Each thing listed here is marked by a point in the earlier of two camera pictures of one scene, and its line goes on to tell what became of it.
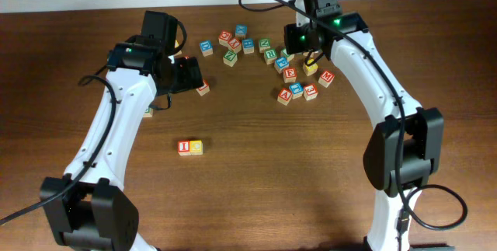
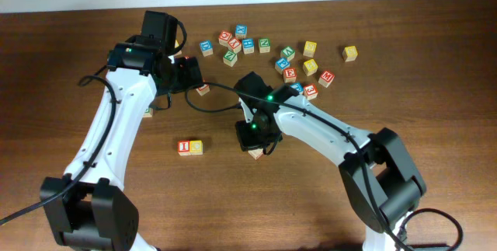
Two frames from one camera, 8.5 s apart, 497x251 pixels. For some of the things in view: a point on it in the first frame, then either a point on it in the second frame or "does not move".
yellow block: (196, 147) does not move
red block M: (325, 79) does not move
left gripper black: (190, 74) does not move
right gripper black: (292, 46) to (247, 141)
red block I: (183, 148) does not move
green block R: (269, 55) to (255, 153)
